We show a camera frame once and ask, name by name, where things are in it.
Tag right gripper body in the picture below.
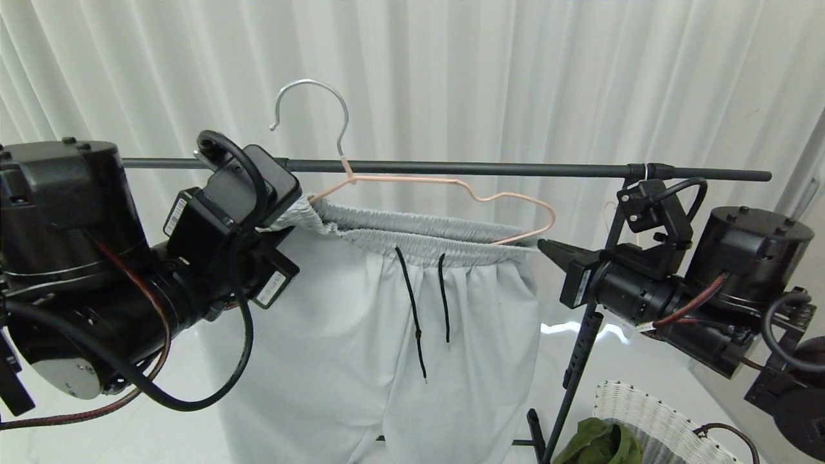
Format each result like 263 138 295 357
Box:
559 255 684 326

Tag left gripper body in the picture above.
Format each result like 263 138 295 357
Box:
171 229 300 323

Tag pale grey shorts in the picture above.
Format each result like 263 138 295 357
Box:
216 192 542 464

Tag pink clothes hanger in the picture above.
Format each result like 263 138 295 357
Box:
269 79 557 247
603 200 642 249

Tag white laundry basket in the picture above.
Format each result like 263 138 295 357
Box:
593 380 762 464

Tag black clothes rack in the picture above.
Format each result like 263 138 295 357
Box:
122 157 773 464

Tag green long-sleeved shirt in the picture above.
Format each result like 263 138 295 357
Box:
553 417 645 464

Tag black cable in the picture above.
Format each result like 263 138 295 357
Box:
0 131 271 413
761 292 816 374
648 177 708 223

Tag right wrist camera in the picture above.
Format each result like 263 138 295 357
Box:
617 179 694 279

